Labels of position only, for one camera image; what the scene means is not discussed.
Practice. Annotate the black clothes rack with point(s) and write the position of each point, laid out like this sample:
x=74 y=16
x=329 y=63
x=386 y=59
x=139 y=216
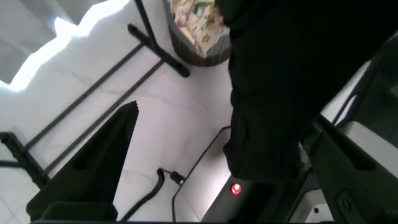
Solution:
x=168 y=59

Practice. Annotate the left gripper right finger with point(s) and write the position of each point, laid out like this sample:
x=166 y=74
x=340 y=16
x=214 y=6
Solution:
x=357 y=186

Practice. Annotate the cream printed garment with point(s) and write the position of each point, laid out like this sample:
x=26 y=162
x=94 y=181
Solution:
x=202 y=28

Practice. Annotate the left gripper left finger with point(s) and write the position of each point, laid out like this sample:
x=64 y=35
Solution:
x=93 y=174

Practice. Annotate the black garment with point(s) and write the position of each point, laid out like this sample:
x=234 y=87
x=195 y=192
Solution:
x=280 y=77

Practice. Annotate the white laundry basket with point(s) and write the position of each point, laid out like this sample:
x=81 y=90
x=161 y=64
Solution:
x=186 y=56

